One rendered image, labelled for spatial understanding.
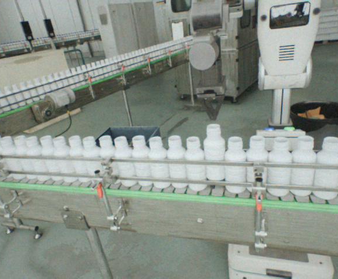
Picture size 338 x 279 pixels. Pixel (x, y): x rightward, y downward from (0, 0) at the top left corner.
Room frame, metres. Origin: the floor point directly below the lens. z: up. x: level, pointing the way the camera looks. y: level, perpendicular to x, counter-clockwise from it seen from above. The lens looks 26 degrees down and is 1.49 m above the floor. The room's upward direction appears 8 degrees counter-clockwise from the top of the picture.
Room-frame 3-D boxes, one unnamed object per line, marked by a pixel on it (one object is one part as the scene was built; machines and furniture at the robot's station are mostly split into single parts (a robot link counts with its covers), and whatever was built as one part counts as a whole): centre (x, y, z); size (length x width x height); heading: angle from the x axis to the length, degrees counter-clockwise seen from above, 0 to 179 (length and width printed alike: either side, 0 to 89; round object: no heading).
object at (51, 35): (6.80, 2.57, 1.55); 0.17 x 0.15 x 0.42; 143
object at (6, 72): (4.67, 2.29, 0.59); 1.10 x 0.62 x 1.18; 143
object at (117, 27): (7.07, 1.00, 0.96); 0.82 x 0.50 x 1.91; 143
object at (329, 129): (1.93, -1.22, 0.32); 0.45 x 0.45 x 0.64
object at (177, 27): (4.68, -0.33, 1.22); 0.23 x 0.04 x 0.32; 53
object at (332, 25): (8.97, -5.43, 0.50); 1.24 x 1.03 x 1.00; 74
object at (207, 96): (0.64, -0.12, 1.27); 0.07 x 0.07 x 0.09; 72
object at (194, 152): (0.65, -0.06, 1.08); 0.06 x 0.06 x 0.17
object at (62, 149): (0.80, 0.38, 1.08); 0.06 x 0.06 x 0.17
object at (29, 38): (6.36, 2.90, 1.55); 0.17 x 0.15 x 0.42; 143
